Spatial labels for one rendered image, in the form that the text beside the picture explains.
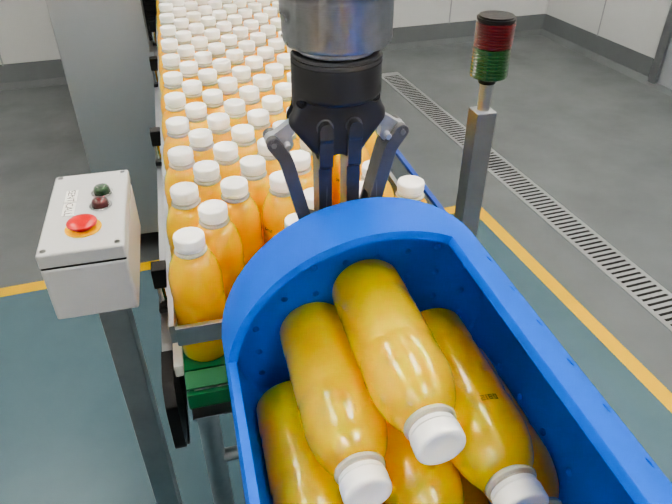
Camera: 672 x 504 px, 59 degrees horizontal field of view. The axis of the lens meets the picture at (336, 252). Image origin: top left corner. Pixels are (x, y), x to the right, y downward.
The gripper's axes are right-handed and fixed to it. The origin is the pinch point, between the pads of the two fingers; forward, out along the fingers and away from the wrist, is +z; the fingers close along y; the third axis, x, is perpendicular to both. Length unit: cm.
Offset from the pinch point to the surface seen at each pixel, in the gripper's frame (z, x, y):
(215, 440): 78, -41, 17
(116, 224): 6.1, -20.7, 23.2
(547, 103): 116, -288, -218
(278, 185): 7.3, -27.9, 1.5
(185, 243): 6.8, -15.5, 15.0
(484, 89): 2, -43, -37
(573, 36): 109, -399, -305
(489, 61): -3, -41, -36
